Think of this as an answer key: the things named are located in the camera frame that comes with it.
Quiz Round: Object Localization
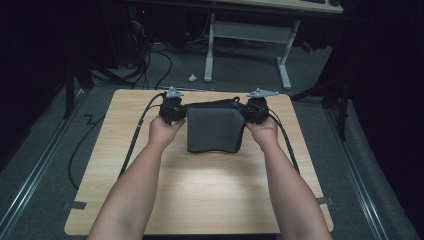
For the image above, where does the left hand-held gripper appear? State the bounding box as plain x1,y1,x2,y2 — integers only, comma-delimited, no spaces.
158,85,188,127

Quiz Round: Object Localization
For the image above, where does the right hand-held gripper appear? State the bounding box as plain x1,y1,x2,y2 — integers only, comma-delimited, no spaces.
244,87,280,125

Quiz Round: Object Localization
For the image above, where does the yellow and grey cloth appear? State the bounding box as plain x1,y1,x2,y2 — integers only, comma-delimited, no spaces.
184,96,248,155

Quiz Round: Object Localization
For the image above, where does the person's right hand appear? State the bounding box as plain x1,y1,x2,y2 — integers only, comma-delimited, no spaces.
245,114,280,151

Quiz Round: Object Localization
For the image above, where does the person's left hand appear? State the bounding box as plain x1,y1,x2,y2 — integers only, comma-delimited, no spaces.
148,114,187,151

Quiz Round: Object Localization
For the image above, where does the white-framed desk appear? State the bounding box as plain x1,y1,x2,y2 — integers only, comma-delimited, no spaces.
203,0,344,91

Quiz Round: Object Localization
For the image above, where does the black metal stand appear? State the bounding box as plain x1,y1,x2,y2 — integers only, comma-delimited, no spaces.
62,56,95,121
289,75,355,142

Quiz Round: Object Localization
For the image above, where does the dark computer tower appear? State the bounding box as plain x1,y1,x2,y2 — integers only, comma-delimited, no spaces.
128,6,152,68

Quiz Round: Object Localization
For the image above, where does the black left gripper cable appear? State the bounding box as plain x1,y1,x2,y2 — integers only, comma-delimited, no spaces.
118,92,167,178

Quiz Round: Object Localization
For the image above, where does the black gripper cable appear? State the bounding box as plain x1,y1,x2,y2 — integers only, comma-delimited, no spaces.
118,92,167,178
268,108,300,175

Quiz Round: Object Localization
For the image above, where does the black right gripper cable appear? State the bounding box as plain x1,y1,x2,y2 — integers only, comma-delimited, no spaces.
268,108,300,175

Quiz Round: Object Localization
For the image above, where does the bundle of black cables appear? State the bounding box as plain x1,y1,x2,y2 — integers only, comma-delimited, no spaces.
89,41,174,91

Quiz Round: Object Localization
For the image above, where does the black floor cable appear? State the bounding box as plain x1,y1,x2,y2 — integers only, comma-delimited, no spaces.
67,113,106,191

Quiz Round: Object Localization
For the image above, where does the metal floor rail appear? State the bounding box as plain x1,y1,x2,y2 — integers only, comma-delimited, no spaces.
0,89,89,234
324,109,390,240

